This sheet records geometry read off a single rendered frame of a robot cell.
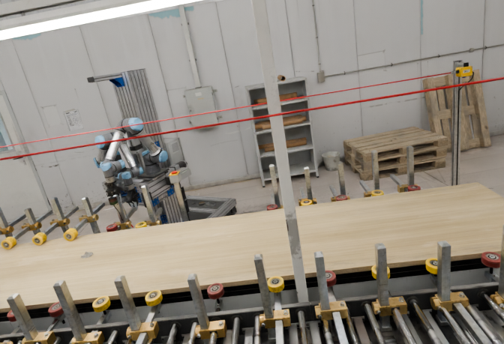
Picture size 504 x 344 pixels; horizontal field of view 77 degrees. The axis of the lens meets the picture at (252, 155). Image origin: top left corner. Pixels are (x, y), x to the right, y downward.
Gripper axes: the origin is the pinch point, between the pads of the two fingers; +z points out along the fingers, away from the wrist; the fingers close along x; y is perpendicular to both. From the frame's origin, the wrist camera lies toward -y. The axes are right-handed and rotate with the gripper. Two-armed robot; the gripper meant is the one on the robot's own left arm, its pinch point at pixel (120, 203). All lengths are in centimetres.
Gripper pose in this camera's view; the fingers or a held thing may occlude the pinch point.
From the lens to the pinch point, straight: 286.1
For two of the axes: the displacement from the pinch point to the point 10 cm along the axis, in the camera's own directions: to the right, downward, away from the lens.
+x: -0.4, 3.0, -9.5
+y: -9.9, 1.3, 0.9
